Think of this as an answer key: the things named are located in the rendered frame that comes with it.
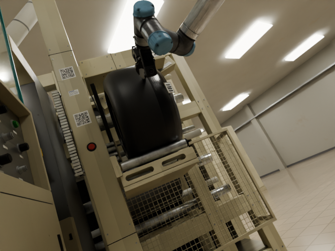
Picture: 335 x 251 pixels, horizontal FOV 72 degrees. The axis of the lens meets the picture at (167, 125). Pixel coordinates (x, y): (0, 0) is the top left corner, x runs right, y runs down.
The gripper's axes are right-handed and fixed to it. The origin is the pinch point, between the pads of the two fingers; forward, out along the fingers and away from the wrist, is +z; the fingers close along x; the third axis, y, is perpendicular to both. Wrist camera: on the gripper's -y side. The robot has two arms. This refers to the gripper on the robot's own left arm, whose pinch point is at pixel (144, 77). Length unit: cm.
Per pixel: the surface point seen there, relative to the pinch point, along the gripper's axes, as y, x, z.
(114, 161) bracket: -29.4, 25.4, 11.8
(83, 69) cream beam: 52, 24, 40
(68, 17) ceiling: 260, 18, 149
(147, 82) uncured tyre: -2.5, -0.4, 0.9
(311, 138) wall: 40, -793, 751
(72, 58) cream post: 39, 28, 16
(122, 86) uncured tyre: -0.6, 11.3, 1.1
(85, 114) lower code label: 3.1, 31.1, 19.6
